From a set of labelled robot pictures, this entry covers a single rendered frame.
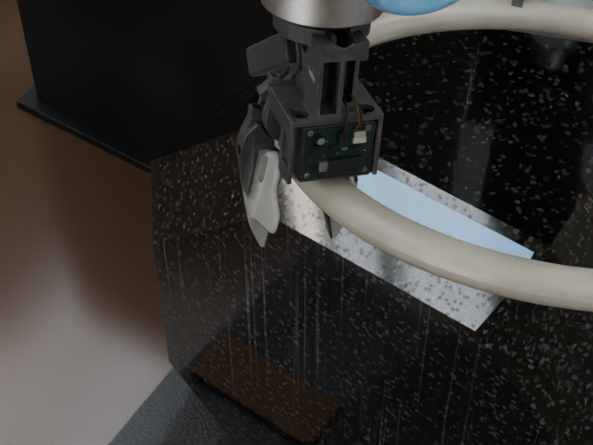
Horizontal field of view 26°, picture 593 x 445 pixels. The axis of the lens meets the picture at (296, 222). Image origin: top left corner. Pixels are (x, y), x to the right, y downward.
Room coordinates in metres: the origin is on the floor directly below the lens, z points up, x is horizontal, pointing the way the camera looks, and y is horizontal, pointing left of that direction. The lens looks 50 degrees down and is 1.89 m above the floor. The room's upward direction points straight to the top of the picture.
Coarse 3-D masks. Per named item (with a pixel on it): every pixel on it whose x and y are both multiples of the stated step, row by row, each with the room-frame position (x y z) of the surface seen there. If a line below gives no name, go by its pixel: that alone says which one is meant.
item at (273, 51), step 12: (276, 36) 0.72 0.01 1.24; (252, 48) 0.76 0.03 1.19; (264, 48) 0.74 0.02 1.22; (276, 48) 0.72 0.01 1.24; (288, 48) 0.70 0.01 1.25; (252, 60) 0.76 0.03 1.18; (264, 60) 0.74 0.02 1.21; (276, 60) 0.71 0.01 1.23; (288, 60) 0.70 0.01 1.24; (252, 72) 0.76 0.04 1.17; (264, 72) 0.74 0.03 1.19
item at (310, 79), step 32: (288, 32) 0.69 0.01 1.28; (320, 32) 0.68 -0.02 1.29; (352, 32) 0.68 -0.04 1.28; (320, 64) 0.66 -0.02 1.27; (352, 64) 0.68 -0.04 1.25; (288, 96) 0.68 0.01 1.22; (320, 96) 0.65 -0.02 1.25; (352, 96) 0.67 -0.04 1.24; (288, 128) 0.64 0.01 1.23; (320, 128) 0.65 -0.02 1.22; (352, 128) 0.65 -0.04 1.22; (288, 160) 0.63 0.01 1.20; (320, 160) 0.64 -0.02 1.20; (352, 160) 0.64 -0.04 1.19
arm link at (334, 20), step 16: (272, 0) 0.69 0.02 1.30; (288, 0) 0.68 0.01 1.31; (304, 0) 0.68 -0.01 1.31; (320, 0) 0.68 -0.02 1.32; (336, 0) 0.68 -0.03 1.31; (352, 0) 0.68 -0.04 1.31; (288, 16) 0.68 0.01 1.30; (304, 16) 0.67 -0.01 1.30; (320, 16) 0.67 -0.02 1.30; (336, 16) 0.67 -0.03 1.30; (352, 16) 0.68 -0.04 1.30; (368, 16) 0.68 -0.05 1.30
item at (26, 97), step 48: (48, 0) 1.86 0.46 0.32; (96, 0) 1.79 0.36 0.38; (144, 0) 1.73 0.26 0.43; (192, 0) 1.67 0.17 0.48; (240, 0) 1.62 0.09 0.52; (48, 48) 1.87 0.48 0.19; (96, 48) 1.80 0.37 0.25; (144, 48) 1.74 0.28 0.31; (192, 48) 1.68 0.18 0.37; (240, 48) 1.62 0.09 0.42; (48, 96) 1.89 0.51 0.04; (96, 96) 1.81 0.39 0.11; (144, 96) 1.74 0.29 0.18; (192, 96) 1.68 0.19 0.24; (96, 144) 1.78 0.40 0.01; (144, 144) 1.75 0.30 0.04
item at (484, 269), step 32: (480, 0) 0.98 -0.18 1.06; (384, 32) 0.92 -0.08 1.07; (416, 32) 0.94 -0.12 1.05; (544, 32) 0.97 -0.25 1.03; (576, 32) 0.96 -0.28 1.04; (320, 192) 0.64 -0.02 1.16; (352, 192) 0.63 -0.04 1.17; (352, 224) 0.60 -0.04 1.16; (384, 224) 0.59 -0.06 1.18; (416, 224) 0.59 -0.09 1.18; (416, 256) 0.57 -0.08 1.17; (448, 256) 0.56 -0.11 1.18; (480, 256) 0.56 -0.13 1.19; (512, 256) 0.56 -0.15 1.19; (480, 288) 0.54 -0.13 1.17; (512, 288) 0.54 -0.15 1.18; (544, 288) 0.53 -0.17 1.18; (576, 288) 0.53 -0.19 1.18
